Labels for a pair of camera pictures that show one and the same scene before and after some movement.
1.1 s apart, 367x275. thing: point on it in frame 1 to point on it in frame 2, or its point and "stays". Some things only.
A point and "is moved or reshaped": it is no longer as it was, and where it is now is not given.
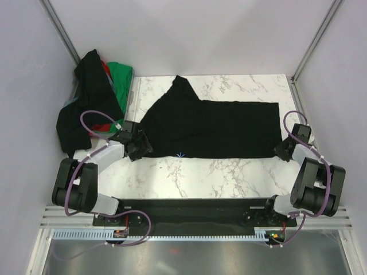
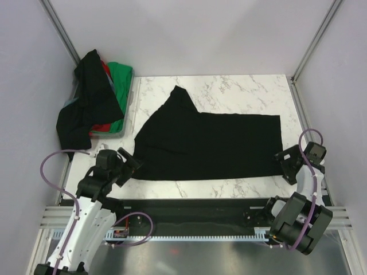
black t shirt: (176, 124) is moved or reshaped
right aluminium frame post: (315, 40) stays
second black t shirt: (97, 98) stays
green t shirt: (122, 75) stays
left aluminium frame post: (58, 27) stays
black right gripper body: (280, 151) to (294, 152)
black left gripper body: (141, 147) to (124, 170)
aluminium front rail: (56, 217) stays
